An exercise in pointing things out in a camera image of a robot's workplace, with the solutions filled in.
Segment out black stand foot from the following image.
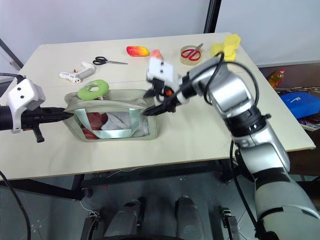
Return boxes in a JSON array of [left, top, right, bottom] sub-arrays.
[[79, 210, 101, 240], [219, 205, 239, 240]]

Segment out yellow oil bottle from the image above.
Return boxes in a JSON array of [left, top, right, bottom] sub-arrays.
[[267, 68, 287, 91]]

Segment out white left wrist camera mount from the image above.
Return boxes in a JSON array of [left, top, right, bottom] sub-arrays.
[[6, 79, 47, 134]]

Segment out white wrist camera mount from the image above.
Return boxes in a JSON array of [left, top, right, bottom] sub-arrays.
[[145, 56, 184, 92], [6, 79, 47, 134]]

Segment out black table frame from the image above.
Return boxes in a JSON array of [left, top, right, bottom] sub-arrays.
[[0, 157, 240, 201]]

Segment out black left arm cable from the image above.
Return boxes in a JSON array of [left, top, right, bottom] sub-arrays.
[[0, 72, 32, 240]]

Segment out red scissors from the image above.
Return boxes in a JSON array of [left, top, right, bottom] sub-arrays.
[[180, 43, 205, 62]]

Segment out green plush donut keychain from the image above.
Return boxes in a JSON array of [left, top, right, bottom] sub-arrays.
[[77, 78, 110, 102]]

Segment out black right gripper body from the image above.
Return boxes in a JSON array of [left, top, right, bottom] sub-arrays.
[[150, 78, 178, 114]]

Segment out black scissors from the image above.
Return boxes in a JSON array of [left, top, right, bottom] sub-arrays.
[[92, 56, 129, 66]]

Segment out clear tape roll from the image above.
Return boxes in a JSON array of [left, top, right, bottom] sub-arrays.
[[180, 45, 203, 67]]

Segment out yellow foam block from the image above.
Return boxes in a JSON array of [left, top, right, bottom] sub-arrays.
[[223, 33, 243, 50], [223, 46, 238, 62], [209, 42, 227, 59]]

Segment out black lower body cable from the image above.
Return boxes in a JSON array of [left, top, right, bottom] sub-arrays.
[[229, 140, 261, 240]]

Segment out blue box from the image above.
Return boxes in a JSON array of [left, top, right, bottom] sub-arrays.
[[279, 91, 320, 120]]

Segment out red yellow toy mango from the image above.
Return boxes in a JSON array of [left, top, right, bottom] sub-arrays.
[[125, 45, 151, 58]]

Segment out black upright pole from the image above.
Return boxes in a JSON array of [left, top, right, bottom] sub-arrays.
[[203, 0, 223, 34]]

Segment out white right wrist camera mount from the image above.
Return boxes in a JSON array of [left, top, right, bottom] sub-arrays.
[[145, 56, 184, 92]]

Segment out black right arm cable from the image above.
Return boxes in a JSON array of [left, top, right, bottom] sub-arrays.
[[169, 51, 262, 118]]

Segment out dark rounded robot leg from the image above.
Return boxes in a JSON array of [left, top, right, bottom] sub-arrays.
[[102, 196, 146, 240], [174, 195, 201, 240]]

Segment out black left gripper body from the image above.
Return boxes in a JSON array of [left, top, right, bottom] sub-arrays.
[[20, 107, 46, 144]]

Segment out white glue gun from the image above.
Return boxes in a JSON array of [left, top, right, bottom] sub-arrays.
[[58, 61, 97, 85]]

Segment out grey slanted bar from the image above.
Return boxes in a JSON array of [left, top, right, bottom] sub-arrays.
[[0, 37, 25, 71]]

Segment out pink toy peach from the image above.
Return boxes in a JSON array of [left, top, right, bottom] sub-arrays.
[[150, 49, 165, 61]]

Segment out white string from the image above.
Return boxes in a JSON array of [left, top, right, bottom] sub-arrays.
[[79, 166, 141, 217]]

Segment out stack of printed papers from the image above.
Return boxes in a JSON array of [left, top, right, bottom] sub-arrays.
[[298, 115, 320, 131]]

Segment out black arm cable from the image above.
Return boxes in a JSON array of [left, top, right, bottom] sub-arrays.
[[0, 72, 32, 240], [169, 51, 262, 118]]

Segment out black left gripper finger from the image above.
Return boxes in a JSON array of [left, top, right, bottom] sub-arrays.
[[41, 113, 74, 124], [41, 106, 72, 117]]

